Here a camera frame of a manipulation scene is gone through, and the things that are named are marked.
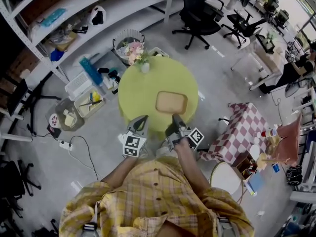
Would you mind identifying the black monitor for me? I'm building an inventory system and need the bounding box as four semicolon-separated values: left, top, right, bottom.
6;78;29;117

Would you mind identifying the grey wire basket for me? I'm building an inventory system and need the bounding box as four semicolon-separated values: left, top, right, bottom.
112;28;146;65

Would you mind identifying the white power strip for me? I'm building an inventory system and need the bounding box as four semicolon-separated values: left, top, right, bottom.
58;141;74;151

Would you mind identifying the black bag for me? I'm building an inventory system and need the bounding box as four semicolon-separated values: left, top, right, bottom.
285;165;303;187

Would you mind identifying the blue bag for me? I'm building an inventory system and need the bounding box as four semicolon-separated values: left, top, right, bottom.
50;48;65;62

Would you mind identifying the black office chair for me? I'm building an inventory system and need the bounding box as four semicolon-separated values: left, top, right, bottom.
0;159;42;197
221;8;269;49
172;0;225;50

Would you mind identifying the wooden box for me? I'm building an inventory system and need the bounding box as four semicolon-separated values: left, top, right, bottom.
232;151;259;181

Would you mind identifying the white round gold-frame chair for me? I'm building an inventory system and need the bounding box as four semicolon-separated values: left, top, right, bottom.
209;161;247;204

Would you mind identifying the white storage bin with tools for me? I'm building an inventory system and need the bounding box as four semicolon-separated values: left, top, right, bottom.
73;86;106;119

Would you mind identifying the round green-clothed table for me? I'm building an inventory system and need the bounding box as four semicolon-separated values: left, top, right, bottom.
118;55;199;135

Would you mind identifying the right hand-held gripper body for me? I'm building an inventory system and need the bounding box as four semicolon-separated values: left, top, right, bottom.
164;121;205;152

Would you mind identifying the black cable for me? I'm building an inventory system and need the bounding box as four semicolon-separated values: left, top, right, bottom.
68;135;104;181

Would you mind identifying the grey harness strap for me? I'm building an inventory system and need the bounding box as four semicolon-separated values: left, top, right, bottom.
80;201;101;237
216;216;240;237

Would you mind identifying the teal long box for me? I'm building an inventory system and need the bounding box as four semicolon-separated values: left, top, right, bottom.
79;56;104;86

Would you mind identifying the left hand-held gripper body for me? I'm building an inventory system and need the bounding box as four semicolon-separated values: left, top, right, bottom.
118;115;150;158

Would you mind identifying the blue folder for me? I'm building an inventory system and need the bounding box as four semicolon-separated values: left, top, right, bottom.
244;171;266;197

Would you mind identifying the black box with round label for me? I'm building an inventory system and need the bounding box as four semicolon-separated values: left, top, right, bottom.
46;124;62;139

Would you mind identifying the white perforated bin lid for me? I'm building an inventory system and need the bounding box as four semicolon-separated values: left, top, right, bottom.
64;71;93;101

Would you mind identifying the red checked cloth table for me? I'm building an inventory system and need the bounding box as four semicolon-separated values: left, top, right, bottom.
199;102;272;165

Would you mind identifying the person's right forearm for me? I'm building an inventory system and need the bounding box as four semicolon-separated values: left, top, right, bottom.
174;137;212;195

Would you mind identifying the white round reel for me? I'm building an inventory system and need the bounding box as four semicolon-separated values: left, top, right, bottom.
48;113;62;128

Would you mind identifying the cardboard box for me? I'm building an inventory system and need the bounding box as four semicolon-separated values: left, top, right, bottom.
49;31;79;52

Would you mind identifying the white desk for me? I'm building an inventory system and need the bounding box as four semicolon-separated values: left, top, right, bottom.
231;28;284;91

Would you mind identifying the teal packet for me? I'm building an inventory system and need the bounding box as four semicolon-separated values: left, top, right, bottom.
40;8;67;27

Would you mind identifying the white shelving rack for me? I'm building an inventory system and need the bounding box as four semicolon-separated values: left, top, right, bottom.
0;0;183;83

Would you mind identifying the pink flower bouquet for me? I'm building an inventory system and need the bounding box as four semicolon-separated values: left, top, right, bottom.
122;40;152;65

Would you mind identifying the small white storage bin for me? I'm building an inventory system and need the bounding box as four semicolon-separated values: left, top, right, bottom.
148;47;170;58

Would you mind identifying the person's left forearm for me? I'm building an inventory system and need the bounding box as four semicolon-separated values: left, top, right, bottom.
101;154;143;190

